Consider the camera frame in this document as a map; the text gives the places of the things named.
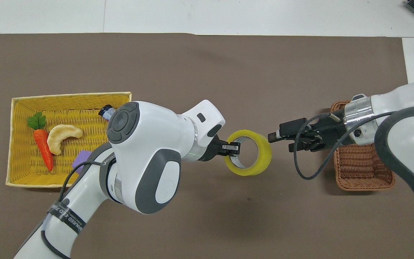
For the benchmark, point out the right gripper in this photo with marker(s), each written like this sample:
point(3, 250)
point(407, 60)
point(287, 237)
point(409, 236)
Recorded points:
point(331, 129)

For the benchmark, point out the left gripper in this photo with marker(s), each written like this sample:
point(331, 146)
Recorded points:
point(212, 149)

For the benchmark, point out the yellow tape roll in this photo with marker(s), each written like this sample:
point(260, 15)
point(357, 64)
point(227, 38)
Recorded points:
point(261, 158)

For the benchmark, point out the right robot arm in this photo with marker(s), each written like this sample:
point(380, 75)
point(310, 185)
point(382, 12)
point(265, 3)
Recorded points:
point(404, 97)

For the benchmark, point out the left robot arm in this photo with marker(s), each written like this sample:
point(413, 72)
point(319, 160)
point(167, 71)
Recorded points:
point(146, 151)

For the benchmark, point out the brown woven basket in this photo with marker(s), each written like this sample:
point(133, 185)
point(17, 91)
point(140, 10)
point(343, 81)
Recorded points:
point(358, 165)

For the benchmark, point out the yellow woven basket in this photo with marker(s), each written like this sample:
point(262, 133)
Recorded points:
point(23, 144)

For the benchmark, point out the small bottle with black cap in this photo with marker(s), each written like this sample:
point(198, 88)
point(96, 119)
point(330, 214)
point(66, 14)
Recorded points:
point(107, 111)

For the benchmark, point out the purple block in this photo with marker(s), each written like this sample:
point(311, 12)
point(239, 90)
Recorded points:
point(82, 158)

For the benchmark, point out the toy croissant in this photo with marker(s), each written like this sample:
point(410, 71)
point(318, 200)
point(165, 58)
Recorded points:
point(58, 138)

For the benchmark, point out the toy carrot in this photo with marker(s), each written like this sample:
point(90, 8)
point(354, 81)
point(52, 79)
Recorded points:
point(43, 145)

